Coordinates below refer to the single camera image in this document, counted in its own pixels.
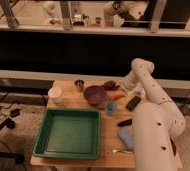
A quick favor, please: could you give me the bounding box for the orange red pepper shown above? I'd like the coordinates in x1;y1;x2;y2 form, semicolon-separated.
107;93;125;101

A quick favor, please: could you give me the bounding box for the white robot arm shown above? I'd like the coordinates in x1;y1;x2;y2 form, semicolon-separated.
124;58;186;171

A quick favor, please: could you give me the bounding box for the purple bowl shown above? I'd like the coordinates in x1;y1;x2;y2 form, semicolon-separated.
83;85;106;105

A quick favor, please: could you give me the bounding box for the small metal cup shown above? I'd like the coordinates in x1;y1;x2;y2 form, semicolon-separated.
74;79;84;92

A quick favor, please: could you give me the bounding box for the blue plastic cup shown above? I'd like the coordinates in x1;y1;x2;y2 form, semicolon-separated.
105;101;117;116

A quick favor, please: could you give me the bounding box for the white paper cup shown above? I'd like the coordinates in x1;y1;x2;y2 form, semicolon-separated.
48;86;62;104

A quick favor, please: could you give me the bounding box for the black rectangular block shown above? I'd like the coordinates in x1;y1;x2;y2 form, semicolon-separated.
126;96;141;111

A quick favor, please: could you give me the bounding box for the clear plastic bag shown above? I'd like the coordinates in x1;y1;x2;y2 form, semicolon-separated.
133;86;142;96

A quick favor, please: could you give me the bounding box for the green plastic tray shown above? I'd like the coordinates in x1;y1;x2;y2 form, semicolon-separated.
33;109;101;160

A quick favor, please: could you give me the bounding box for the blue sponge cloth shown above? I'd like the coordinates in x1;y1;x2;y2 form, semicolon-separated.
118;128;133;150

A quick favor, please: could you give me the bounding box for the silver fork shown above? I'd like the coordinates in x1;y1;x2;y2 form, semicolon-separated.
107;148;132;154

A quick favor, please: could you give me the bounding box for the orange bowl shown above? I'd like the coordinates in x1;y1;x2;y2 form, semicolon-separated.
170;138;177;156

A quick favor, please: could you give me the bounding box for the black handled knife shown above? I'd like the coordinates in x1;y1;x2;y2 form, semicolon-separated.
117;119;132;127

